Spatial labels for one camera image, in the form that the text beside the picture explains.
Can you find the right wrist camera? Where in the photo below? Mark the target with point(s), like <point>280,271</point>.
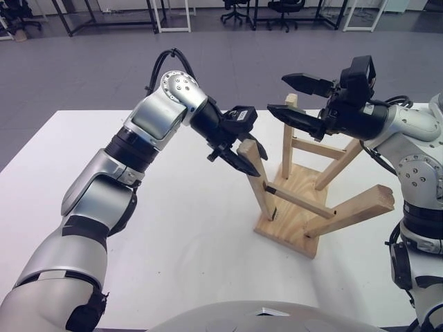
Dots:
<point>360,77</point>

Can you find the black office chair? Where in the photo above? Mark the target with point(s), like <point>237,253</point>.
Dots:
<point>285,14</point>
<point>235,10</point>
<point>20,14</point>

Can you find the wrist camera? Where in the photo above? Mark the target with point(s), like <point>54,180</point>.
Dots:
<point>360,77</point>
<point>242,115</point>

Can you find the wooden leg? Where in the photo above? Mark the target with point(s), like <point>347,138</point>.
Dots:
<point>257,180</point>
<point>337,166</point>
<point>353,209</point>
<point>288,152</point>

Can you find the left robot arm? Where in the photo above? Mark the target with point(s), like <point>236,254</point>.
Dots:
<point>104,193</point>

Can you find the wooden seat board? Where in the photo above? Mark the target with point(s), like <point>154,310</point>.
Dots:
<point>294,221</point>

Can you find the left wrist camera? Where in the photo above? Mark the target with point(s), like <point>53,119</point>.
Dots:
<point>242,115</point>

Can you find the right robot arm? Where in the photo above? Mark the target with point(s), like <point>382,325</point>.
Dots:
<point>415,162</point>

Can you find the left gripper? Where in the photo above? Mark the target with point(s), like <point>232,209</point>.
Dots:
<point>209,119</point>

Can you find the wooden cross bar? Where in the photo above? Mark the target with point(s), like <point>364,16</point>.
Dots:
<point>318,148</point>
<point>301,202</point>

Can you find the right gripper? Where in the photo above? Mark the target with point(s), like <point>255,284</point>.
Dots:
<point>360,121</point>

